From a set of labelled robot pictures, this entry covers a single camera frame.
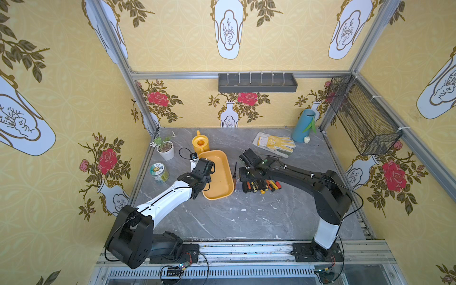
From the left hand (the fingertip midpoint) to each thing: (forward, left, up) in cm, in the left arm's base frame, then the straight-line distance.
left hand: (195, 172), depth 88 cm
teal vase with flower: (+26, -61, +7) cm, 66 cm away
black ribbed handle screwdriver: (-5, -25, -8) cm, 27 cm away
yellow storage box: (-3, -13, -9) cm, 16 cm away
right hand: (+1, -26, -3) cm, 26 cm away
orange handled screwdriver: (-5, -27, -7) cm, 29 cm away
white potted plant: (+18, +19, -2) cm, 26 cm away
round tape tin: (+1, +18, -3) cm, 19 cm away
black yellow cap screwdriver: (-5, -34, -8) cm, 35 cm away
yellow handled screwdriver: (-5, -40, -7) cm, 41 cm away
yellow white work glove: (+24, -48, -9) cm, 54 cm away
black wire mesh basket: (+9, -76, +25) cm, 81 cm away
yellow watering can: (+22, -1, -4) cm, 23 cm away
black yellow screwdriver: (-4, -37, -7) cm, 37 cm away
